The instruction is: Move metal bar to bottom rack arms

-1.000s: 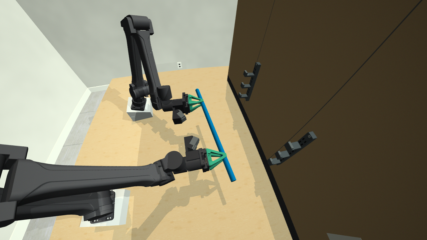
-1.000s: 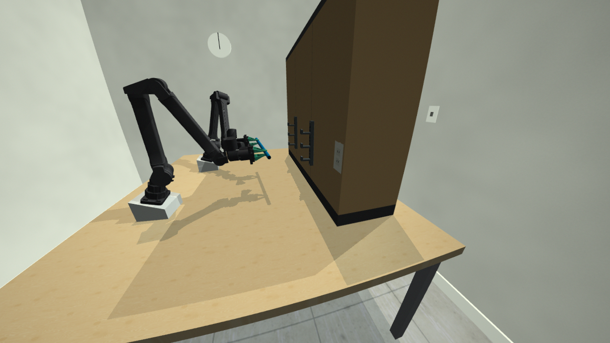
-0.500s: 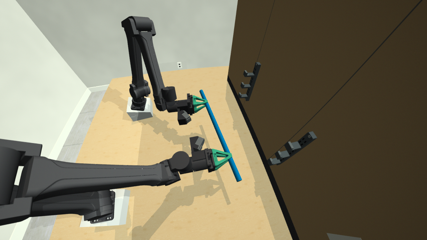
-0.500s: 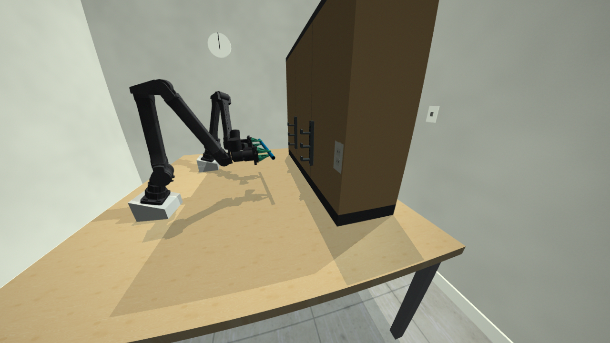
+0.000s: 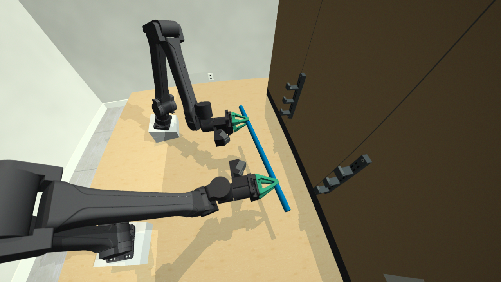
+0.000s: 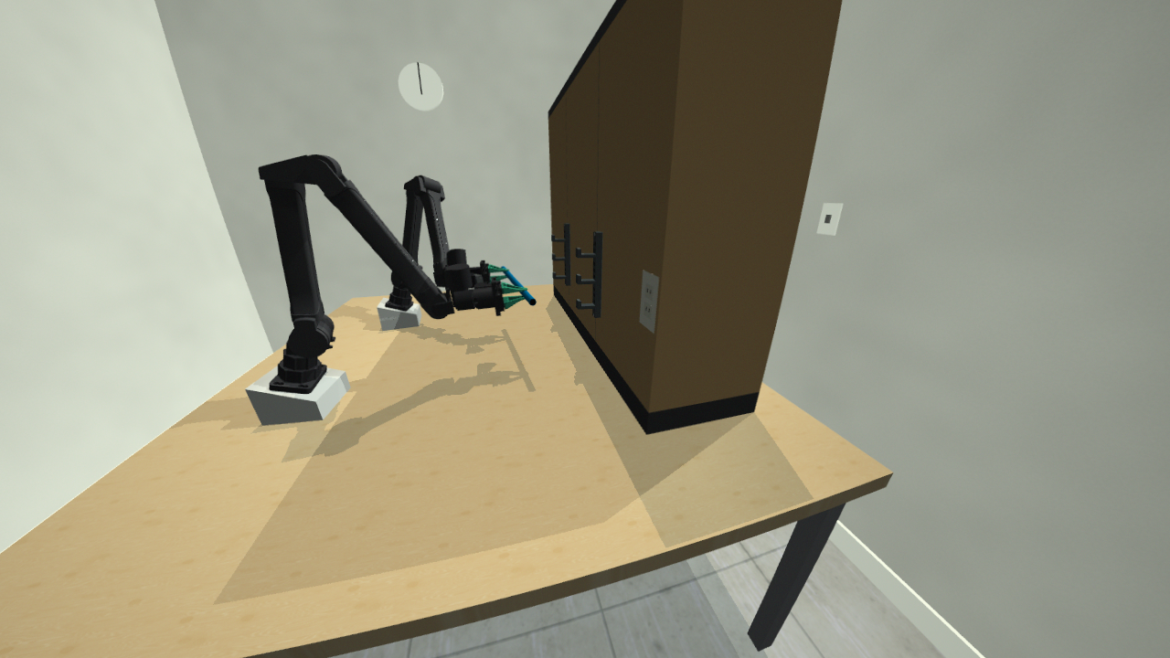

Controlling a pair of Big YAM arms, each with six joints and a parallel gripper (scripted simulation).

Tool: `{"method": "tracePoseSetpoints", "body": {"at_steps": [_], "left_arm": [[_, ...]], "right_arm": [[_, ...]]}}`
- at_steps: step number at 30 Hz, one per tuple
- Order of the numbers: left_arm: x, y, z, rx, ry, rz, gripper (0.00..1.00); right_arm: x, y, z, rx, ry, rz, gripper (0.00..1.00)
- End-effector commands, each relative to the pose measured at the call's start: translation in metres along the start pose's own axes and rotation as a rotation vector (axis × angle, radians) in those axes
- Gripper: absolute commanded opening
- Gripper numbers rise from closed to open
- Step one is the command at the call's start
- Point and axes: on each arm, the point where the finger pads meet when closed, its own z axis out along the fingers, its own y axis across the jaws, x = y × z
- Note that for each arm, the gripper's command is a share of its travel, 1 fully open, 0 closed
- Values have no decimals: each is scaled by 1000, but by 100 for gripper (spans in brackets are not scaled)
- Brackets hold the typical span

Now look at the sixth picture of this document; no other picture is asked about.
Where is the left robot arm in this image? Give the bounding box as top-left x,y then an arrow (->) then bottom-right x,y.
385,174 -> 484,311

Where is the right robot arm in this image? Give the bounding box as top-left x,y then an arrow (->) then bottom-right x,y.
259,155 -> 477,395

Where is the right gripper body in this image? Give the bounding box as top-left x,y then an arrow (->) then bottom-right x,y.
473,277 -> 505,316

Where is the blue bar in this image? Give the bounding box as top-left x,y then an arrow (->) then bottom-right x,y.
503,270 -> 537,306

